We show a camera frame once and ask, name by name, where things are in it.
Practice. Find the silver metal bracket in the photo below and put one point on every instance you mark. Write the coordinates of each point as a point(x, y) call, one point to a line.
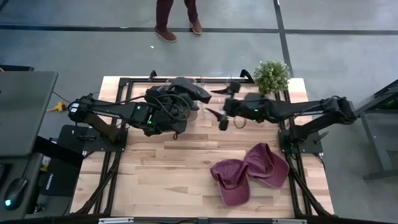
point(289, 221)
point(115, 221)

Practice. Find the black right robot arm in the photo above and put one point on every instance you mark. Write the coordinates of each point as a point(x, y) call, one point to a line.
point(295, 109)

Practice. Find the black metal stand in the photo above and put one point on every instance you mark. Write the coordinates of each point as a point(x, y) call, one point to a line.
point(377, 149)

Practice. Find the person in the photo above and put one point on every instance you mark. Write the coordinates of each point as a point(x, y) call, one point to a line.
point(163, 12)

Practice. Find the black box with white logo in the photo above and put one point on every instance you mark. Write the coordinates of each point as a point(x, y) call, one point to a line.
point(59, 180)

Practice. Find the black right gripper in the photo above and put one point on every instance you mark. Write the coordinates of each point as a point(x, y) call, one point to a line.
point(236, 107)

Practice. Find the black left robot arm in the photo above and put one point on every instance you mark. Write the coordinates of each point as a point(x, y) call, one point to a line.
point(109, 107)

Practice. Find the clear plastic bin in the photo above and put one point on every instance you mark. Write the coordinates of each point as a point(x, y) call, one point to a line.
point(214, 101)
point(193, 117)

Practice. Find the small green potted plant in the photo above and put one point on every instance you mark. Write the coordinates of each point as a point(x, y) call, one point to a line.
point(272, 76)

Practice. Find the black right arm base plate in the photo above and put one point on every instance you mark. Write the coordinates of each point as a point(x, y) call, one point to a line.
point(311, 148)

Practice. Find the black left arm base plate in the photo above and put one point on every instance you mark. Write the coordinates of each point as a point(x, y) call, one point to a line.
point(70, 140)

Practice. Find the black metal table frame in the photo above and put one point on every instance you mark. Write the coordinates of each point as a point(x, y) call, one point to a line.
point(146, 80)

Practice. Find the maroon baseball cap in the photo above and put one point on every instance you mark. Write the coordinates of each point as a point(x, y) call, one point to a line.
point(231, 183)
point(267, 168)

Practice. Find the dark grey low desk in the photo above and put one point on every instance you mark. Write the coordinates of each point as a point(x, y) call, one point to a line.
point(31, 199)

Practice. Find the dark green baseball cap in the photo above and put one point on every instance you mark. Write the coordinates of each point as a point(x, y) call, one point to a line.
point(192, 90)

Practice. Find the black aluminium rail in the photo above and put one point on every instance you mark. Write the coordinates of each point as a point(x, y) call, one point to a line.
point(168, 221)

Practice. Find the grey desk top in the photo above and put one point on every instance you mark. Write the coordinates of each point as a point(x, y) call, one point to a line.
point(21, 118)

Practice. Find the black computer mouse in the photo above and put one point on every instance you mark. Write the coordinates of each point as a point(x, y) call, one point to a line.
point(15, 193)

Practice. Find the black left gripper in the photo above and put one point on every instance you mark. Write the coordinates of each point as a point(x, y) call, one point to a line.
point(168, 109)

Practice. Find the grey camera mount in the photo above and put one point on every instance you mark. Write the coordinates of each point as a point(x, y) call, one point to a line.
point(202, 221)

